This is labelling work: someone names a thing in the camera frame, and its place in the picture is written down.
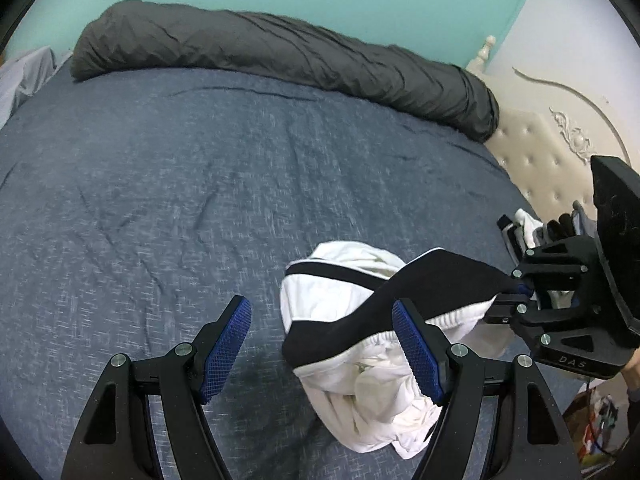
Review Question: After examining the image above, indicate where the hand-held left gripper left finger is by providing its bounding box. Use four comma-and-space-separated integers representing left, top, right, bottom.
60, 295, 253, 480

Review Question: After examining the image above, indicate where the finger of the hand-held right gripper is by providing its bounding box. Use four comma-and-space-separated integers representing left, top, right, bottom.
482, 285, 618, 341
511, 234, 603, 292

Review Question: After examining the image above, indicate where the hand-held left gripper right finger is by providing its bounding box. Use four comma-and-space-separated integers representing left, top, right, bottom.
391, 298, 583, 480

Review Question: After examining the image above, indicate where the white black-trimmed T-shirt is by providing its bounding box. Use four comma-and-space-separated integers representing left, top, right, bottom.
280, 241, 521, 461

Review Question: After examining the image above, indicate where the black cloth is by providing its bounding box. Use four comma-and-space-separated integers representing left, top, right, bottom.
544, 212, 582, 242

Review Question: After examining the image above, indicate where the cream tufted headboard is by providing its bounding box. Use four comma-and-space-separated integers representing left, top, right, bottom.
465, 35, 633, 241

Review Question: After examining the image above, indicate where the colourful printed bag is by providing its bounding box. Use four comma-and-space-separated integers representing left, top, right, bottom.
562, 382, 631, 471

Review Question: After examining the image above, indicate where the blue bed sheet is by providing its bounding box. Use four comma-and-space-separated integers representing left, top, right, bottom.
0, 62, 596, 480

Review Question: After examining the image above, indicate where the dark grey rolled duvet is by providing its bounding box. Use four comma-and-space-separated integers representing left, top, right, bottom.
69, 0, 501, 143

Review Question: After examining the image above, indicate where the light grey cloth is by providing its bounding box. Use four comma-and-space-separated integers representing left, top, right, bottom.
0, 46, 58, 128

